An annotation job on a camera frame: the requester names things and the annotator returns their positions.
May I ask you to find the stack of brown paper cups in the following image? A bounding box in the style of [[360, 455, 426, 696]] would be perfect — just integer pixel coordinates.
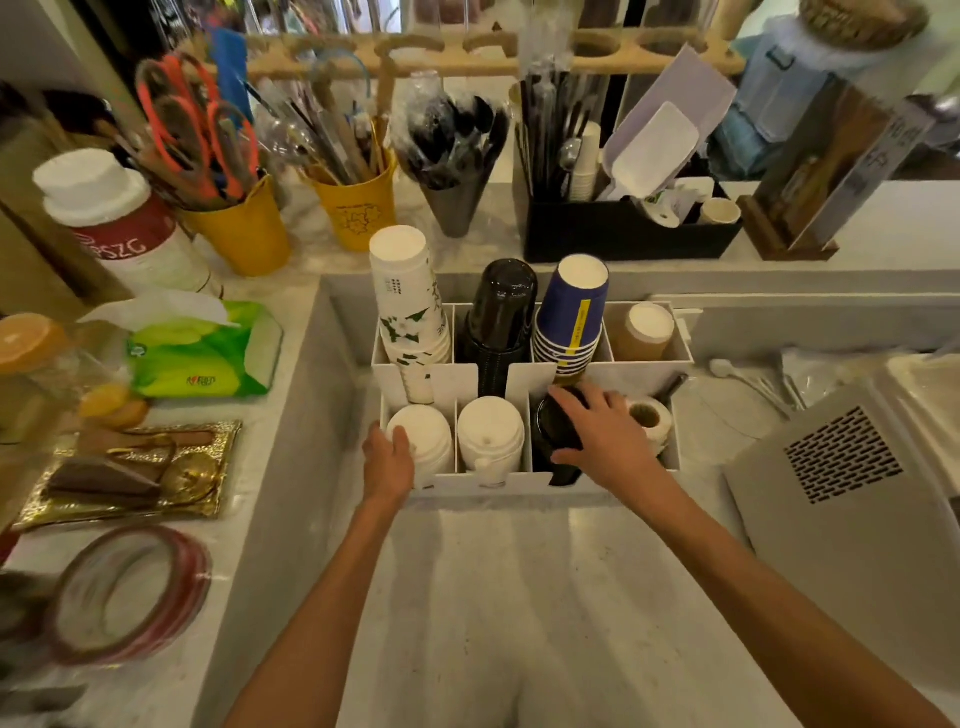
[[617, 301, 677, 363]]

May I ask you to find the wooden sign holder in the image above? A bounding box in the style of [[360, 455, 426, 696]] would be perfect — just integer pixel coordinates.
[[736, 75, 940, 263]]

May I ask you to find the yellow printed bucket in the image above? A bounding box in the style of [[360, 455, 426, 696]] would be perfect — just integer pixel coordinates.
[[298, 148, 399, 253]]

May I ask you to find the bunch of orange scissors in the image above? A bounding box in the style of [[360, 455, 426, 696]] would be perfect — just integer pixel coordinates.
[[133, 52, 262, 211]]

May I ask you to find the white plastic scoop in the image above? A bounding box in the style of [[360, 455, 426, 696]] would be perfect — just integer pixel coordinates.
[[610, 100, 701, 201]]

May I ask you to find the bundle of black straws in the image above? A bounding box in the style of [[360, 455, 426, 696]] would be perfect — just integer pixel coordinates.
[[519, 63, 594, 200]]

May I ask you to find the small beige paper cup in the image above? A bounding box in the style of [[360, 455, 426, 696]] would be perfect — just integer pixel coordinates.
[[697, 196, 743, 227]]

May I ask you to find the bunch of metal utensils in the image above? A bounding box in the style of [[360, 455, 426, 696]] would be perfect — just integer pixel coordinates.
[[243, 48, 391, 187]]

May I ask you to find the white vented appliance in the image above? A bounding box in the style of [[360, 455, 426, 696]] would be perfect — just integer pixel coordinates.
[[722, 381, 960, 695]]

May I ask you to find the metal cone cup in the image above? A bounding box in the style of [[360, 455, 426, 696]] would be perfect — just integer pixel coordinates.
[[417, 178, 490, 240]]

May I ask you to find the woven basket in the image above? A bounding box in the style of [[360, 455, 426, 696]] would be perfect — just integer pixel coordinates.
[[797, 0, 933, 51]]

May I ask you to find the black desk organizer box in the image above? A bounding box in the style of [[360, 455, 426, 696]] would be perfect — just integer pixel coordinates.
[[513, 153, 745, 264]]

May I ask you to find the brown wedge on tray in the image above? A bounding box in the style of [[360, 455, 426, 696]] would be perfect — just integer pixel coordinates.
[[45, 456, 162, 500]]

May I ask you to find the green tissue packet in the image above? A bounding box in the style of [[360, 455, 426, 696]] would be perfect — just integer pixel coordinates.
[[77, 287, 285, 400]]

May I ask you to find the glass jar with orange slice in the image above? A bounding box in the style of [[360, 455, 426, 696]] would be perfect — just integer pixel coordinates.
[[0, 312, 97, 445]]

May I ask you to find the stack of white lids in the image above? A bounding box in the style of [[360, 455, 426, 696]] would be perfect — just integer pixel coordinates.
[[456, 396, 526, 487], [385, 404, 456, 490]]

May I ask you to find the blue plastic tool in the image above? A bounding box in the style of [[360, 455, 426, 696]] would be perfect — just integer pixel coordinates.
[[207, 27, 254, 127]]

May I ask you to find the white bottle with red label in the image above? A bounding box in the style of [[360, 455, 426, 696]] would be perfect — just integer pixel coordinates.
[[32, 147, 225, 300]]

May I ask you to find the stack of black lids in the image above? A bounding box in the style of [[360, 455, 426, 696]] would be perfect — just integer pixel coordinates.
[[531, 384, 592, 488]]

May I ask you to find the white divided cup organizer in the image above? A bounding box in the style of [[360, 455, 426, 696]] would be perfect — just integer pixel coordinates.
[[371, 300, 695, 498]]

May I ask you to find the stack of blue paper cups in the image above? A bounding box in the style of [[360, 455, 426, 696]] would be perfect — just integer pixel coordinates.
[[532, 253, 611, 378]]

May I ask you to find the white paper roll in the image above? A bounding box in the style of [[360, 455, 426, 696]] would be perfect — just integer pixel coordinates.
[[626, 396, 675, 456]]

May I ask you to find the person's right forearm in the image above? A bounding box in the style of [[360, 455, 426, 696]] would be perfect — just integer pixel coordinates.
[[600, 468, 957, 728]]

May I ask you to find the blue translucent container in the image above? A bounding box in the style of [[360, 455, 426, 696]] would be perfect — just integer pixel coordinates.
[[708, 13, 856, 181]]

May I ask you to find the white plastic tub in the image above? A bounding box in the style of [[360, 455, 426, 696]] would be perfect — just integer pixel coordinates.
[[873, 351, 960, 498]]

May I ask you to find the red-edged clear tape roll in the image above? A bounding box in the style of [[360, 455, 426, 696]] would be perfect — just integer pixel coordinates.
[[41, 523, 215, 669]]

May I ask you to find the bundle of black plastic spoons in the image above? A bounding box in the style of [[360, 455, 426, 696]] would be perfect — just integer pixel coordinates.
[[391, 71, 513, 192]]

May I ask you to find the person's left forearm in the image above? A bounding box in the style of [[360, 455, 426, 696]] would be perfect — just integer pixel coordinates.
[[223, 491, 411, 728]]

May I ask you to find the person's left hand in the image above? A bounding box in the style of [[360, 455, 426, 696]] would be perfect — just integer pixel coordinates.
[[362, 421, 416, 513]]

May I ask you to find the clear plastic bag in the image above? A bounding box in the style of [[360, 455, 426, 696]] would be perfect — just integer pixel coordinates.
[[776, 346, 920, 412]]

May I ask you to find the white plastic spoon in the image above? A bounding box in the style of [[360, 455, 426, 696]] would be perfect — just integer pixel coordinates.
[[708, 357, 798, 420]]

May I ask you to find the stack of black cups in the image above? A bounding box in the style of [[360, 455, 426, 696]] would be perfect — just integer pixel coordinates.
[[456, 258, 540, 399]]

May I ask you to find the gold patterned tray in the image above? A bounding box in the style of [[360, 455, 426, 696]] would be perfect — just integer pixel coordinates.
[[10, 419, 244, 534]]

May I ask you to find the person's right hand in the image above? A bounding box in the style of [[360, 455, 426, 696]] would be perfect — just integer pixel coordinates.
[[548, 381, 666, 498]]

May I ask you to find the wooden cup rack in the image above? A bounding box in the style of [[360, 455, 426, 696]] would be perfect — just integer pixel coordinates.
[[196, 27, 749, 114]]

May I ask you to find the yellow bucket with scissors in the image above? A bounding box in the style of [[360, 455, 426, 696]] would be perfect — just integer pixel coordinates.
[[178, 174, 294, 278]]

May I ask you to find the stack of small white cups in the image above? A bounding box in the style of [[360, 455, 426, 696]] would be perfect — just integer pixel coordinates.
[[567, 120, 603, 204]]

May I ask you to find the stack of white floral cups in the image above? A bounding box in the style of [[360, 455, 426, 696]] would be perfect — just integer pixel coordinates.
[[369, 225, 453, 407]]

